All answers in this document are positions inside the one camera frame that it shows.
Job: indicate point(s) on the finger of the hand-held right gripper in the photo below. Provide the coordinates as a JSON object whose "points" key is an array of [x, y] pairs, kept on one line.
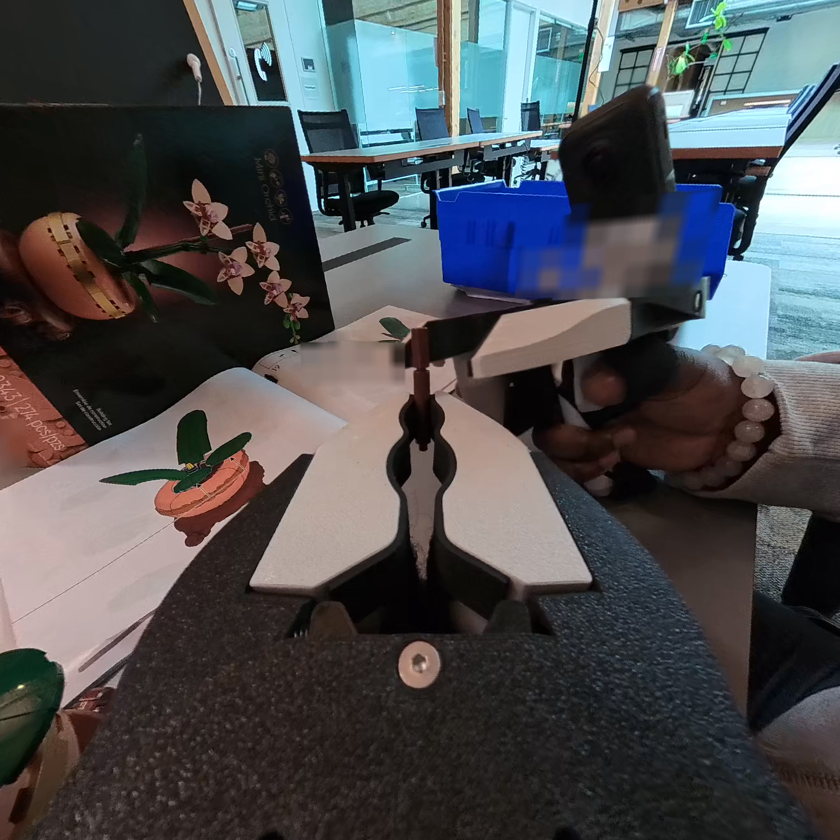
{"points": [[482, 397], [558, 328]]}

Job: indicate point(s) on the open instruction booklet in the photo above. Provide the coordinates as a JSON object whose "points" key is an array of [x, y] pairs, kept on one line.
{"points": [[98, 538]]}

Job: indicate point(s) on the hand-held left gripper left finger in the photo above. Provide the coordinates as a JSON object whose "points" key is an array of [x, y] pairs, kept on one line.
{"points": [[328, 512]]}

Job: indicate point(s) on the toy brick flower pot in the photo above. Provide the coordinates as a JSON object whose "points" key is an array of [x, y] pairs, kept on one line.
{"points": [[26, 709]]}

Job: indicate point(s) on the black wall panel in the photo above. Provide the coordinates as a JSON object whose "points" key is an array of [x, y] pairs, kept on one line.
{"points": [[98, 46]]}

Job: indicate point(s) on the dark orchid toy set box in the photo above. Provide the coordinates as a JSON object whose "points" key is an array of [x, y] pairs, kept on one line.
{"points": [[164, 328]]}

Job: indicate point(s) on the black office chair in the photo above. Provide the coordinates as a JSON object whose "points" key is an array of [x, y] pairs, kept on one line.
{"points": [[328, 138]]}

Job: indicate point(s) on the person's right hand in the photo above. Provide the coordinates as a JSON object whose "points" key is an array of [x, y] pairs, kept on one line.
{"points": [[676, 420]]}

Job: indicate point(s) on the white wall hook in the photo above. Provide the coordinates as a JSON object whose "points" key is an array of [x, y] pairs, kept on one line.
{"points": [[194, 65]]}

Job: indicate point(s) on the brown toy stem rod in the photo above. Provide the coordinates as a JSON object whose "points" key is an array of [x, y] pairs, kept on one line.
{"points": [[423, 407]]}

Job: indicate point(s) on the wooden top office desk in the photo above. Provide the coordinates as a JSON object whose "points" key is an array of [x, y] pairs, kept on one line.
{"points": [[420, 148]]}

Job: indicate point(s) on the blue plastic bin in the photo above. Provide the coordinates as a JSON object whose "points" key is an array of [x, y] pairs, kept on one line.
{"points": [[499, 243]]}

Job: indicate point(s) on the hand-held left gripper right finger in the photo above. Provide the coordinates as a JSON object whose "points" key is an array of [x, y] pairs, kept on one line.
{"points": [[512, 512]]}

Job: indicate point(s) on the green hanging plant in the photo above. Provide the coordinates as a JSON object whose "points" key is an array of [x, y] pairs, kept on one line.
{"points": [[709, 33]]}

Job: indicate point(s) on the grey desk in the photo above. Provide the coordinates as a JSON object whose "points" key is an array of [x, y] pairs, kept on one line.
{"points": [[656, 558]]}

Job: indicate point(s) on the dark computer monitor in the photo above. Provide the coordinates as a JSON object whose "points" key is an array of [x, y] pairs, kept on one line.
{"points": [[814, 111]]}

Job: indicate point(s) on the white paper sheet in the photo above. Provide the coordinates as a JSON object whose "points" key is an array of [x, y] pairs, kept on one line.
{"points": [[485, 293]]}

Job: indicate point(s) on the brown toy stem piece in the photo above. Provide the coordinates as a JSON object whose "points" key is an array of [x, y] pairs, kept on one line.
{"points": [[418, 348]]}

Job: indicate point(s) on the person's dark trouser leg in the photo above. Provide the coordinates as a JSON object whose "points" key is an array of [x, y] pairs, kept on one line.
{"points": [[800, 643]]}

